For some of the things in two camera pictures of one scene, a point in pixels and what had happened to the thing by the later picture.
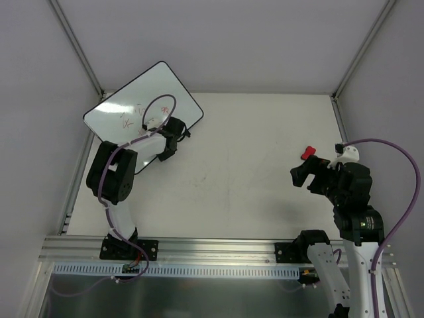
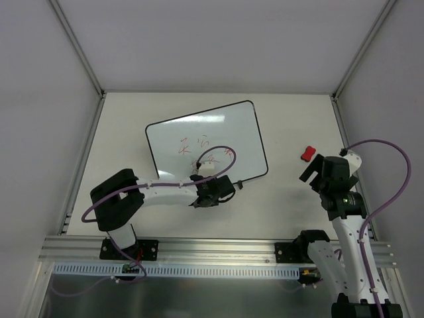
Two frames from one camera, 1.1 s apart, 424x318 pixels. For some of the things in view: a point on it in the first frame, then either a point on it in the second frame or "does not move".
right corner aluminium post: [388, 5] does not move
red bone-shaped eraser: [309, 151] does not move
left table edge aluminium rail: [63, 228] does not move
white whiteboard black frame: [144, 104] to [176, 144]
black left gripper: [179, 129] to [226, 185]
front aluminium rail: [69, 248] does not move
